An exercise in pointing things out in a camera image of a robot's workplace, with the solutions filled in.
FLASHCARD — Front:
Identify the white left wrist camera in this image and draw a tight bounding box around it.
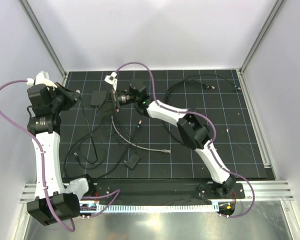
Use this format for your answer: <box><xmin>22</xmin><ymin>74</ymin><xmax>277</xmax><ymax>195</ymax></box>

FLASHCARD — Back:
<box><xmin>26</xmin><ymin>71</ymin><xmax>57</xmax><ymax>88</ymax></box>

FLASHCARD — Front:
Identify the small black adapter box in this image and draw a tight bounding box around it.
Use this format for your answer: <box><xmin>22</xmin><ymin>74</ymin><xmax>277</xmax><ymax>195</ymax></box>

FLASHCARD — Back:
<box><xmin>124</xmin><ymin>153</ymin><xmax>141</xmax><ymax>170</ymax></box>

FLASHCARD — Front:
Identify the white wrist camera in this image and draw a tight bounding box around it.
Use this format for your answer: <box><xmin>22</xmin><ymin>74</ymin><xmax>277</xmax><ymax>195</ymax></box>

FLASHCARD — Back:
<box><xmin>104</xmin><ymin>71</ymin><xmax>118</xmax><ymax>91</ymax></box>
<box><xmin>26</xmin><ymin>71</ymin><xmax>57</xmax><ymax>88</ymax></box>

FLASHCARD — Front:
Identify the black ethernet cable pulled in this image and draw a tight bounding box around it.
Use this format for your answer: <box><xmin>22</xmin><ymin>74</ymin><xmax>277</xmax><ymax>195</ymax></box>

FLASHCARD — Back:
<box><xmin>164</xmin><ymin>78</ymin><xmax>215</xmax><ymax>102</ymax></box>

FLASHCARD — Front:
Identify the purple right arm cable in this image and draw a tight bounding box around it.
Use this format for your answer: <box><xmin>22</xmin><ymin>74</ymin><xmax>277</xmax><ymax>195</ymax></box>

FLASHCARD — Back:
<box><xmin>116</xmin><ymin>61</ymin><xmax>256</xmax><ymax>220</ymax></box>

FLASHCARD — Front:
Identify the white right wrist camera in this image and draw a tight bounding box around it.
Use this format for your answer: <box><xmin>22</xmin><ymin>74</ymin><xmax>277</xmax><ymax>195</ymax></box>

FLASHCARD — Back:
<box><xmin>104</xmin><ymin>71</ymin><xmax>118</xmax><ymax>91</ymax></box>

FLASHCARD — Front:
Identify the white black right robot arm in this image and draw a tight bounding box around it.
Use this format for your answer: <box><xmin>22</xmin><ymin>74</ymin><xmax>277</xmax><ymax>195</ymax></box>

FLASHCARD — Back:
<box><xmin>91</xmin><ymin>79</ymin><xmax>236</xmax><ymax>198</ymax></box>

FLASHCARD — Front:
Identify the left aluminium corner post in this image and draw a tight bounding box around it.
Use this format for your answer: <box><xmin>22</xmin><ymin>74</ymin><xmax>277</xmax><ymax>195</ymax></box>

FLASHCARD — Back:
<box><xmin>18</xmin><ymin>0</ymin><xmax>67</xmax><ymax>79</ymax></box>

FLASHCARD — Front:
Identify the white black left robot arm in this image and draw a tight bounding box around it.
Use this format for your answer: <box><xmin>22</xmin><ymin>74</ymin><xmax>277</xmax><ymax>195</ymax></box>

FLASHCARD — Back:
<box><xmin>26</xmin><ymin>82</ymin><xmax>96</xmax><ymax>226</ymax></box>

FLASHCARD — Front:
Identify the black network switch box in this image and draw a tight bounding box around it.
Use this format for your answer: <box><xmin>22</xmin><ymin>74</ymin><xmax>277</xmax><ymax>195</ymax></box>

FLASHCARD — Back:
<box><xmin>90</xmin><ymin>90</ymin><xmax>108</xmax><ymax>108</ymax></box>

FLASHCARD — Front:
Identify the grey ethernet cable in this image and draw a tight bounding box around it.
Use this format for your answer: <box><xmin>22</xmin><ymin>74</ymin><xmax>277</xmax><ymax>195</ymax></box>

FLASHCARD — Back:
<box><xmin>111</xmin><ymin>117</ymin><xmax>171</xmax><ymax>154</ymax></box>

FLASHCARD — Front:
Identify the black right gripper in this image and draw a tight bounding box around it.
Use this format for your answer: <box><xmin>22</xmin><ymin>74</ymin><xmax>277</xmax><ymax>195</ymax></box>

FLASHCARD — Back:
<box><xmin>96</xmin><ymin>89</ymin><xmax>138</xmax><ymax>120</ymax></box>

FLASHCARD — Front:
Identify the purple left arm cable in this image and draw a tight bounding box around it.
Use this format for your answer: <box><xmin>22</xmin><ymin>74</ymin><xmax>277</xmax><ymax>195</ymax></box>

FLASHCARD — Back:
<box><xmin>0</xmin><ymin>79</ymin><xmax>121</xmax><ymax>232</ymax></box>

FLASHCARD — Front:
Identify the black grid mat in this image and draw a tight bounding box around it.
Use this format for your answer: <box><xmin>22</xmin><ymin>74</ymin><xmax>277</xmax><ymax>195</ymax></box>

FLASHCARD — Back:
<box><xmin>59</xmin><ymin>70</ymin><xmax>274</xmax><ymax>181</ymax></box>

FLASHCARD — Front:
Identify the right aluminium corner post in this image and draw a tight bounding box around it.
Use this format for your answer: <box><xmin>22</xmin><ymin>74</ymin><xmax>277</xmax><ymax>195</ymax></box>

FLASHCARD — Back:
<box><xmin>239</xmin><ymin>0</ymin><xmax>286</xmax><ymax>75</ymax></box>

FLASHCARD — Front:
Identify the black cable bundle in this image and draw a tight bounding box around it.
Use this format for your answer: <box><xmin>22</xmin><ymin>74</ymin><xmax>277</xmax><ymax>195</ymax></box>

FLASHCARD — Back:
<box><xmin>63</xmin><ymin>92</ymin><xmax>131</xmax><ymax>181</ymax></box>

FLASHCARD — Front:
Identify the aluminium front frame rail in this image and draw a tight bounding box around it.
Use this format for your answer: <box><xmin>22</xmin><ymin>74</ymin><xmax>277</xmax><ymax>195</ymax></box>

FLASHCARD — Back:
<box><xmin>19</xmin><ymin>181</ymin><xmax>295</xmax><ymax>205</ymax></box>

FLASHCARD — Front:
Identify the aluminium corner post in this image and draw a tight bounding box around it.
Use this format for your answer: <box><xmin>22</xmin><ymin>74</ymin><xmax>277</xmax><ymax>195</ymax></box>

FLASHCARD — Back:
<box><xmin>18</xmin><ymin>0</ymin><xmax>67</xmax><ymax>79</ymax></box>
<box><xmin>239</xmin><ymin>0</ymin><xmax>286</xmax><ymax>75</ymax></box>

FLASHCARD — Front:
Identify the white slotted cable duct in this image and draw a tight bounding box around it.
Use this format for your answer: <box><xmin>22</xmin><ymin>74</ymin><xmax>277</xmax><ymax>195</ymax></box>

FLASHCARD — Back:
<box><xmin>80</xmin><ymin>203</ymin><xmax>219</xmax><ymax>214</ymax></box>

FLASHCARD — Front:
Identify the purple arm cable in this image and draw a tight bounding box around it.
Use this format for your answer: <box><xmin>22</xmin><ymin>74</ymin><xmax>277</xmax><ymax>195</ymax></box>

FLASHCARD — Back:
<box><xmin>116</xmin><ymin>61</ymin><xmax>256</xmax><ymax>220</ymax></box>
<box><xmin>0</xmin><ymin>79</ymin><xmax>121</xmax><ymax>232</ymax></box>

